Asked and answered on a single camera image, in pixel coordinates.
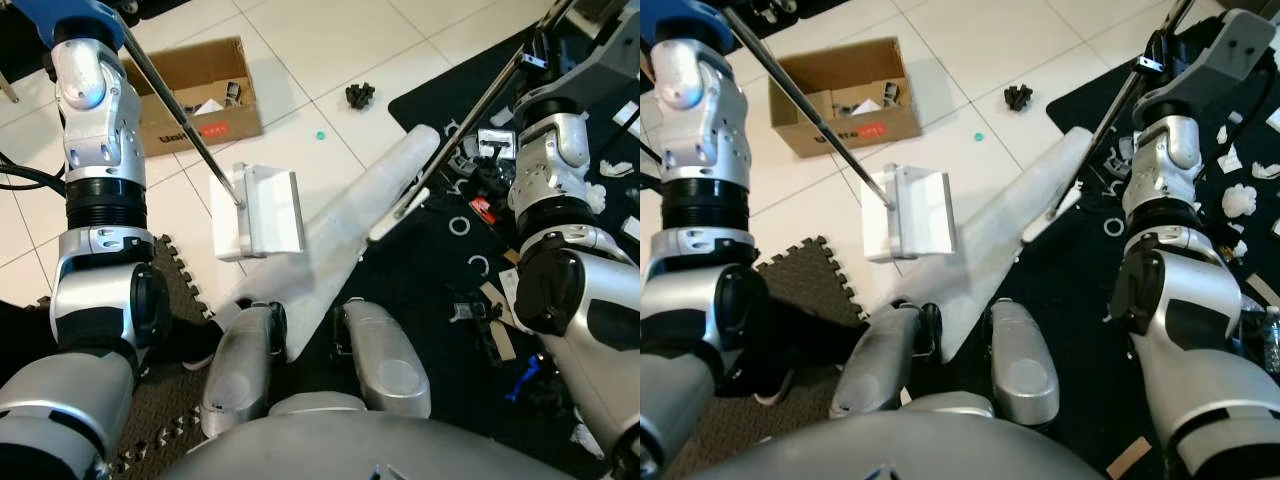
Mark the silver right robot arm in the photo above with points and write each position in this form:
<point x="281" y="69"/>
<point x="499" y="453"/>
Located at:
<point x="590" y="330"/>
<point x="1190" y="330"/>

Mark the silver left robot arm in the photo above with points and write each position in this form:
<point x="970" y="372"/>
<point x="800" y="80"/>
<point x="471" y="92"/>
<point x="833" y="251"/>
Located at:
<point x="700" y="130"/>
<point x="100" y="130"/>

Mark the silver and black gadget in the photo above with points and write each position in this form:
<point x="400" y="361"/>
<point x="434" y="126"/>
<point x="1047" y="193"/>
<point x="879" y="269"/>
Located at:
<point x="495" y="145"/>

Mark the small black plastic part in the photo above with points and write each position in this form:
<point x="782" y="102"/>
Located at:
<point x="1018" y="97"/>
<point x="360" y="96"/>

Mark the white crumpled paper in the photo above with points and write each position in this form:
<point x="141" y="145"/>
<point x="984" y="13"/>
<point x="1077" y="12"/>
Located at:
<point x="1240" y="200"/>
<point x="596" y="197"/>

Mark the small red item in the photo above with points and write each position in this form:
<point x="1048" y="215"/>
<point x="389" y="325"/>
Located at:
<point x="483" y="209"/>

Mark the brown cardboard strip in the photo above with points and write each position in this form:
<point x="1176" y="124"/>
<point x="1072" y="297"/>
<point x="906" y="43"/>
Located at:
<point x="1130" y="457"/>
<point x="497" y="320"/>

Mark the brown cardboard box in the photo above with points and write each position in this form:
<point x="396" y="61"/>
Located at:
<point x="170" y="135"/>
<point x="815" y="135"/>

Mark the blue plastic clip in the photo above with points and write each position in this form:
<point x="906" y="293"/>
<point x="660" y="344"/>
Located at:
<point x="522" y="378"/>

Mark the dark foam puzzle mat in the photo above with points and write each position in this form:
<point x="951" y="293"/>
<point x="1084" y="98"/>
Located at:
<point x="165" y="420"/>
<point x="800" y="270"/>

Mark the silver robot right leg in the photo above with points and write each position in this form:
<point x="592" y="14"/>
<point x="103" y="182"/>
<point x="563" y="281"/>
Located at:
<point x="385" y="360"/>
<point x="1025" y="365"/>

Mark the silver robot leg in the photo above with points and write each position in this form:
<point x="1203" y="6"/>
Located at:
<point x="1025" y="365"/>
<point x="240" y="370"/>
<point x="880" y="365"/>
<point x="385" y="360"/>

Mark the black shoe with pale sole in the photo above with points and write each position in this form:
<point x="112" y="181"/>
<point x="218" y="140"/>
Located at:
<point x="185" y="345"/>
<point x="770" y="350"/>

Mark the silver robot left leg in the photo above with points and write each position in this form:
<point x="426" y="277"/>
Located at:
<point x="240" y="370"/>
<point x="880" y="365"/>

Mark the grey robot torso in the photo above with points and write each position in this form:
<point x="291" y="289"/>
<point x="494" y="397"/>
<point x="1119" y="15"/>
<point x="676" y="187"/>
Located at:
<point x="350" y="450"/>
<point x="890" y="450"/>

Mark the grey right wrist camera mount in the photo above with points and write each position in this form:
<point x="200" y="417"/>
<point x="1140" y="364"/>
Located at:
<point x="600" y="65"/>
<point x="1225" y="60"/>

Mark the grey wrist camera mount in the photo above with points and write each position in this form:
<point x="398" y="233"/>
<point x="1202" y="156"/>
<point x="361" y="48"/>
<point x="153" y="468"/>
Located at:
<point x="680" y="18"/>
<point x="1225" y="60"/>
<point x="600" y="65"/>
<point x="75" y="15"/>

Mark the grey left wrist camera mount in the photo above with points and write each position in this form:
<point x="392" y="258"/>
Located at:
<point x="75" y="15"/>
<point x="680" y="18"/>

